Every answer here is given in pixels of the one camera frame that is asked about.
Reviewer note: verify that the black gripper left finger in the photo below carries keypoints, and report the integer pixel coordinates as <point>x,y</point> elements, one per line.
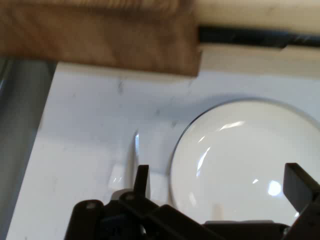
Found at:
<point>140,215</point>

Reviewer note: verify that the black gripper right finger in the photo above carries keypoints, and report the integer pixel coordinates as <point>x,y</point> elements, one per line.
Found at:
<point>300,190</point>

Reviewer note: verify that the silver table knife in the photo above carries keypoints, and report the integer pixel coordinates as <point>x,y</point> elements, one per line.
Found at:
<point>136,150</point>

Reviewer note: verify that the white plate with dark rim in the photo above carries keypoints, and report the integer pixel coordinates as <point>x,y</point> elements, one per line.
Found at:
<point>237,162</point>

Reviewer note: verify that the brown wooden drawer cabinet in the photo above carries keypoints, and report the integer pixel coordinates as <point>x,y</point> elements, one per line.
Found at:
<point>100,37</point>

